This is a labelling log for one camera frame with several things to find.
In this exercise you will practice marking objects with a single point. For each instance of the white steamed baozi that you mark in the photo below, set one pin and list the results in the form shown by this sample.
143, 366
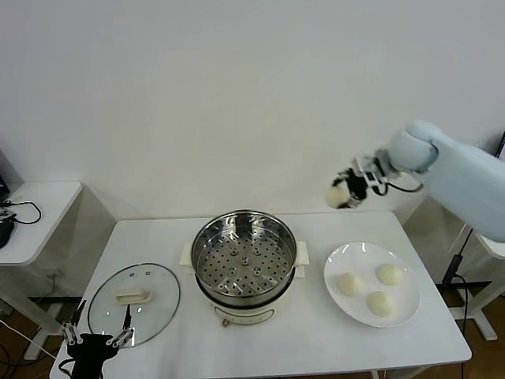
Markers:
350, 283
380, 304
337, 196
390, 274

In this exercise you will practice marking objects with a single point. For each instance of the perforated steel steamer basket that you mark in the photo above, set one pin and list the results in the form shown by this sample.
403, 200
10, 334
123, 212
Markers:
272, 276

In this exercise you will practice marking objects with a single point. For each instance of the round glass pot lid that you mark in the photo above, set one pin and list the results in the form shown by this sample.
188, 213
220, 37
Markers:
158, 284

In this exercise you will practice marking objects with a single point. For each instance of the cream electric cooking pot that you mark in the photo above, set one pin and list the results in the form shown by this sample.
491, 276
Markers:
252, 314

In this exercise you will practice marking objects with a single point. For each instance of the open laptop lit screen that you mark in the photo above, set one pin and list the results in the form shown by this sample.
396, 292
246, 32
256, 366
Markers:
501, 148

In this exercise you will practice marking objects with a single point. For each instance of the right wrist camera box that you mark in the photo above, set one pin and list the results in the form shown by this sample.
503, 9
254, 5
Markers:
374, 179

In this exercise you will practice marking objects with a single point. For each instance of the black rounded device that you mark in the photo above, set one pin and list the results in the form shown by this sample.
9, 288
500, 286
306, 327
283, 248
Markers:
4, 235

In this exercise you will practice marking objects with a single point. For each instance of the large white plate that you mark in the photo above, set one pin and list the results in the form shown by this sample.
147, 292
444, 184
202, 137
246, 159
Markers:
355, 312

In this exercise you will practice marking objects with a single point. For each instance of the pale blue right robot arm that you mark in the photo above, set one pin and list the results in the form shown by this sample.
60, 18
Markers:
453, 169

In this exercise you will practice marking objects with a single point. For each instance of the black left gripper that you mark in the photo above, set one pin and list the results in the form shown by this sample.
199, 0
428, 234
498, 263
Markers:
88, 351

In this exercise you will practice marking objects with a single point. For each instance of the small black white device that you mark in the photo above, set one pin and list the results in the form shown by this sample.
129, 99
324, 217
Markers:
8, 216

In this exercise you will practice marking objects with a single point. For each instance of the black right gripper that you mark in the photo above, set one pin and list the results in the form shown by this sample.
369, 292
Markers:
358, 185

